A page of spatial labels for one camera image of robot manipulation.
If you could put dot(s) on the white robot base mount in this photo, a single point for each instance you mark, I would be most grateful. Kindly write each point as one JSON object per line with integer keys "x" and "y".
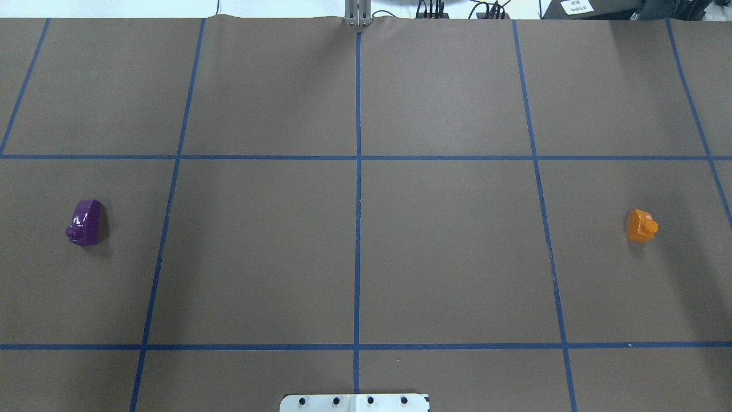
{"x": 356, "y": 402}

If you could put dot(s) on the orange trapezoid block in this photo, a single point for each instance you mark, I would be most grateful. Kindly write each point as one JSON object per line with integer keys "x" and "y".
{"x": 641, "y": 226}

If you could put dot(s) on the black box with white label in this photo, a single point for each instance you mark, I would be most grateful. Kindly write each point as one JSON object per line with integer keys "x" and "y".
{"x": 626, "y": 10}

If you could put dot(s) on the grey metal camera post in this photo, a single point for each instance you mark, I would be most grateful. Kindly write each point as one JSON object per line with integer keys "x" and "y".
{"x": 357, "y": 13}

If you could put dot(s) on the purple trapezoid block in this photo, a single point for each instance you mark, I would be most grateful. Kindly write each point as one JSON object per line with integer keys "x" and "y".
{"x": 84, "y": 227}

